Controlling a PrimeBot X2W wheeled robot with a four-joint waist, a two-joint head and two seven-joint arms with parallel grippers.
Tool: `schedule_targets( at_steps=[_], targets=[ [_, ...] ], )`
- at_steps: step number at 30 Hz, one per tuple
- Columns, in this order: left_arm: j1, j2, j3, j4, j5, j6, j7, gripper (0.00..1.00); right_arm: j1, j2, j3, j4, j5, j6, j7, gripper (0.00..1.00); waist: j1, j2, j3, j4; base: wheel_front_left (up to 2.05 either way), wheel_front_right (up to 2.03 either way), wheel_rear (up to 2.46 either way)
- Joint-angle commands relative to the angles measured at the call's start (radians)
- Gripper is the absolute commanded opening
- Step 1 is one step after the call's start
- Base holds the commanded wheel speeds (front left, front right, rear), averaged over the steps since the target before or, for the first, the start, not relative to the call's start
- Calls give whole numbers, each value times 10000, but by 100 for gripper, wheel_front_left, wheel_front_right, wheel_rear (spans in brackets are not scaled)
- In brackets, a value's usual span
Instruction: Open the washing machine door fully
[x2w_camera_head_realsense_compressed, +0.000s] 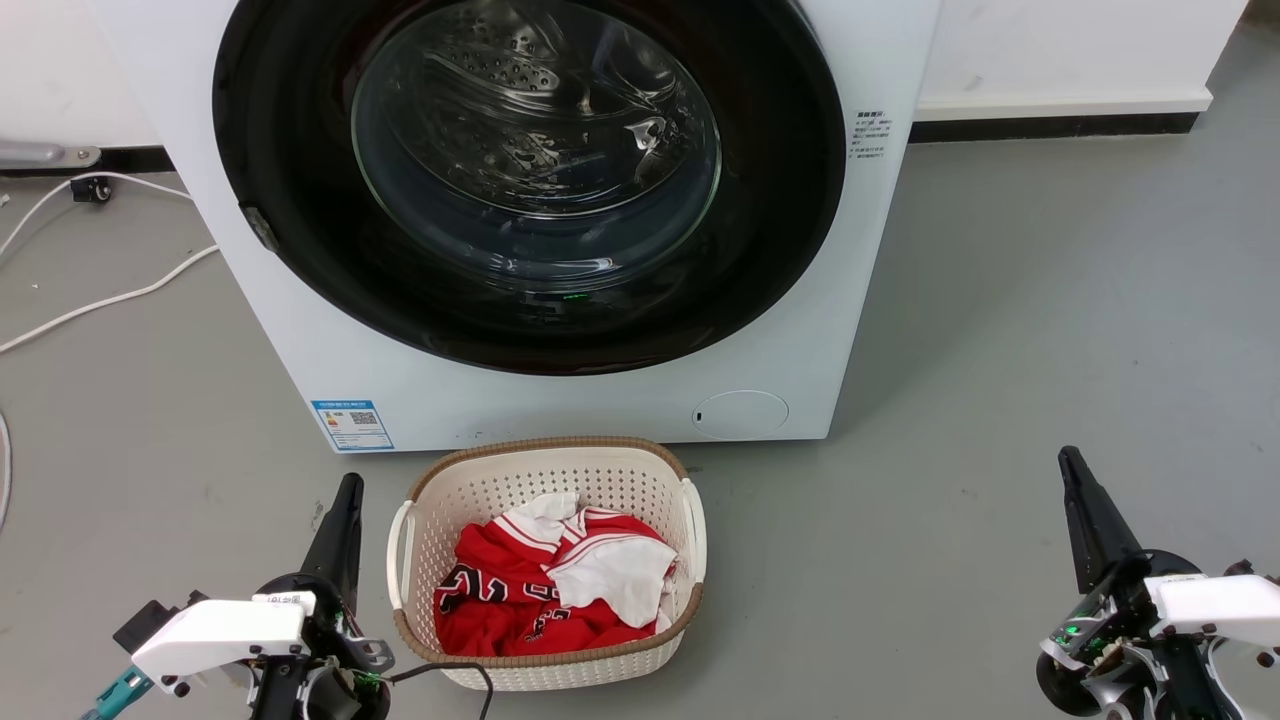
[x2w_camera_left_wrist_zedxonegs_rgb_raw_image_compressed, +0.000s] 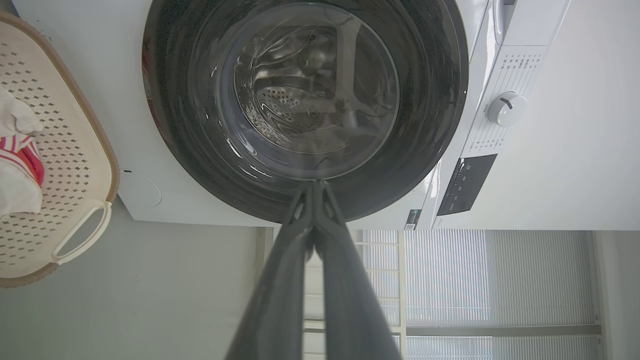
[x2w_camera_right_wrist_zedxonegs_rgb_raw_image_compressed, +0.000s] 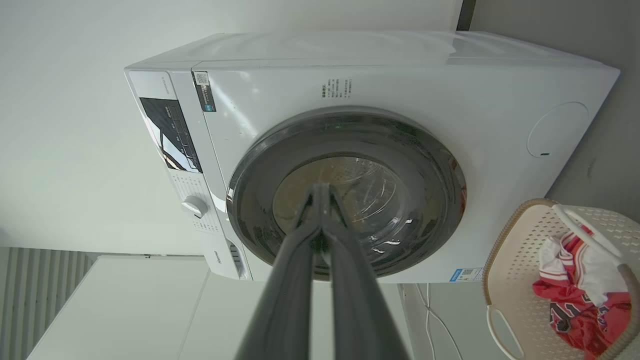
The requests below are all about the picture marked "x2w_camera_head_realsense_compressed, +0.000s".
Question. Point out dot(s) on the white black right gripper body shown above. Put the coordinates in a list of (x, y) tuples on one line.
[(1210, 605)]

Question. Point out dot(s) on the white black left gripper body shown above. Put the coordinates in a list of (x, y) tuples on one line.
[(220, 635)]

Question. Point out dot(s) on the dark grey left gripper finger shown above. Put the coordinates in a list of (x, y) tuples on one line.
[(340, 540)]

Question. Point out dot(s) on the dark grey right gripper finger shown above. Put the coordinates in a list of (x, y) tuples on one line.
[(1095, 530)]

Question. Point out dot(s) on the round black glass washer door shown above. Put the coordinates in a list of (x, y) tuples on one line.
[(300, 250)]

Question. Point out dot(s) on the white front-load washing machine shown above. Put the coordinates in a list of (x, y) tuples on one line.
[(600, 400)]

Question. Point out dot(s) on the blue energy label sticker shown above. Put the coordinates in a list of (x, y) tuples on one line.
[(352, 424)]

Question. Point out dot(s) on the red and white jersey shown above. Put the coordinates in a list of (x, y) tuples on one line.
[(500, 590)]

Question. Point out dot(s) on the white perforated laundry basket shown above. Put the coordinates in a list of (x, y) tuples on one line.
[(500, 480)]

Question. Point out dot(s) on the round white filter cover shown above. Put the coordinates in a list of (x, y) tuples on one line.
[(740, 414)]

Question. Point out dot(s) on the black baseboard strip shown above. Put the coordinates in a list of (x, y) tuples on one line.
[(1050, 127)]

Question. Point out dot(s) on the small black text label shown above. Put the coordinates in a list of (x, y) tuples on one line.
[(870, 135)]

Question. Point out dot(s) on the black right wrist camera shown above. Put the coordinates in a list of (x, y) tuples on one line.
[(1240, 568)]

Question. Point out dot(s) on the grey metal floor bracket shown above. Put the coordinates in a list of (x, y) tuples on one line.
[(40, 153)]

